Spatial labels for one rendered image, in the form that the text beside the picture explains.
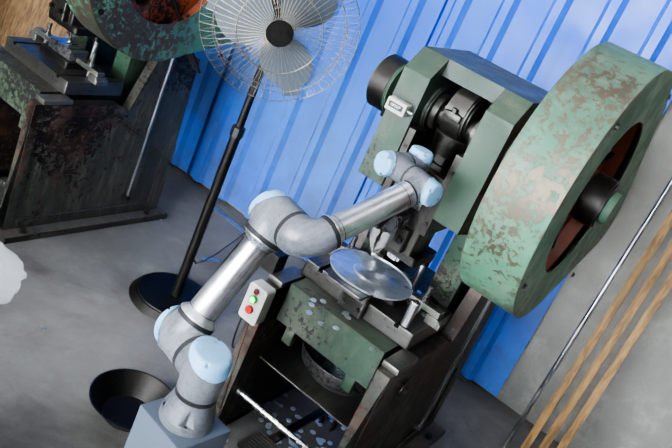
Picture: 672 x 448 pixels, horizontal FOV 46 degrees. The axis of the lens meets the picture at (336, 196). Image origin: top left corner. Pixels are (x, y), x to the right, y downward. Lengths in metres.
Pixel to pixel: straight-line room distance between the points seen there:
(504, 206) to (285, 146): 2.34
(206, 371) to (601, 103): 1.19
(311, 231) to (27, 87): 1.79
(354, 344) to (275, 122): 1.98
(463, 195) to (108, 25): 1.48
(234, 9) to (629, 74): 1.41
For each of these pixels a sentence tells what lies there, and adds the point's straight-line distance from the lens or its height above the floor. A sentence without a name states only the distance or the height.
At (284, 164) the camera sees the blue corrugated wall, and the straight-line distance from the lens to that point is 4.22.
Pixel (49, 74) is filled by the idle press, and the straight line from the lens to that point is 3.52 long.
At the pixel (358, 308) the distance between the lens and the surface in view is 2.54.
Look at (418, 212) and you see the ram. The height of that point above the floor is 1.04.
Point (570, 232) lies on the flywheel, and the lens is 2.65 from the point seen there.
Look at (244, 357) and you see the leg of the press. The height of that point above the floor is 0.34.
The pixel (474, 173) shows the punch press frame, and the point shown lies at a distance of 2.35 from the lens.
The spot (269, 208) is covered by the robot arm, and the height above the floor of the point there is 1.03.
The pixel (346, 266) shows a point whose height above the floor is 0.78.
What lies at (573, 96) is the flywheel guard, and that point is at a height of 1.60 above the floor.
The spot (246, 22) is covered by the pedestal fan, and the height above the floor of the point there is 1.27.
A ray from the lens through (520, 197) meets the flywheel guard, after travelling 2.01.
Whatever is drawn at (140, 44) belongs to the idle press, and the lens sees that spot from 3.22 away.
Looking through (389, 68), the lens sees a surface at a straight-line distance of 2.52.
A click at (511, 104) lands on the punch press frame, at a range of 2.34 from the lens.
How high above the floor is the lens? 1.85
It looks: 21 degrees down
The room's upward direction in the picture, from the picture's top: 24 degrees clockwise
